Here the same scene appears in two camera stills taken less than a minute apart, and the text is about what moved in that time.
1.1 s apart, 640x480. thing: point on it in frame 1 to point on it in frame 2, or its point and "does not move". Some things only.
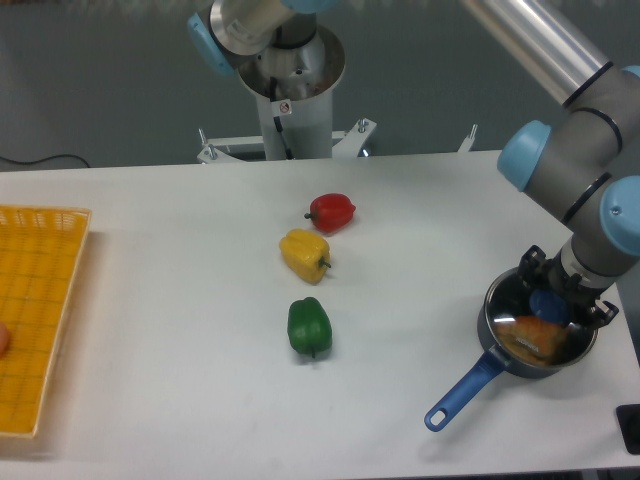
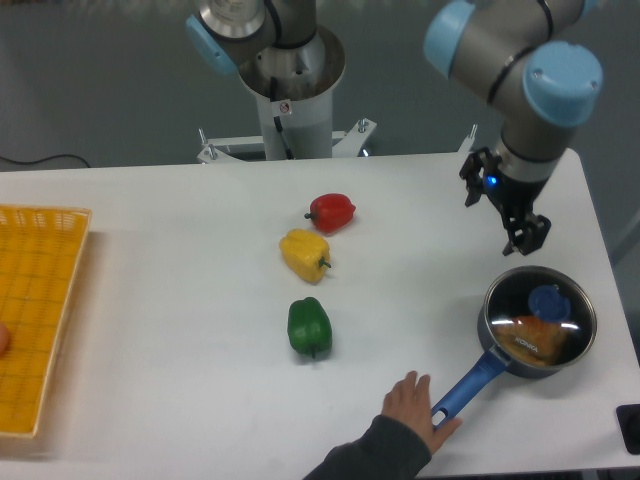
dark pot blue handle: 531,329 does not move
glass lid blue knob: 531,328 does not move
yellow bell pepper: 305,253 does not move
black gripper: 578,297 to 512,196
